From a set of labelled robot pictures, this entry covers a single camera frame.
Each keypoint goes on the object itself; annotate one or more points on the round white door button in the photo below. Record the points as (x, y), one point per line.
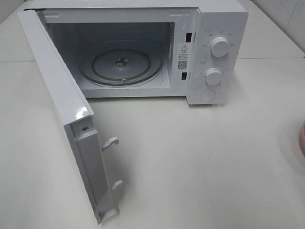
(208, 95)

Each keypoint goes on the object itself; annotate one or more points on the white microwave knob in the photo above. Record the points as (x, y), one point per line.
(219, 46)
(213, 76)

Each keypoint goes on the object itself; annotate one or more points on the white microwave door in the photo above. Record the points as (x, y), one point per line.
(76, 117)

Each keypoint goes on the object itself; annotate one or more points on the pink round plate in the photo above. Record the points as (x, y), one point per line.
(302, 139)

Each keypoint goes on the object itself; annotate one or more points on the glass microwave turntable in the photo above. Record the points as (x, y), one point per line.
(121, 63)

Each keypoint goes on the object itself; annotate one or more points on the white warning label sticker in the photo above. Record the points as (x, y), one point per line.
(183, 51)

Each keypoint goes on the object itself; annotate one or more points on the white microwave oven body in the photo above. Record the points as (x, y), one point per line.
(74, 25)

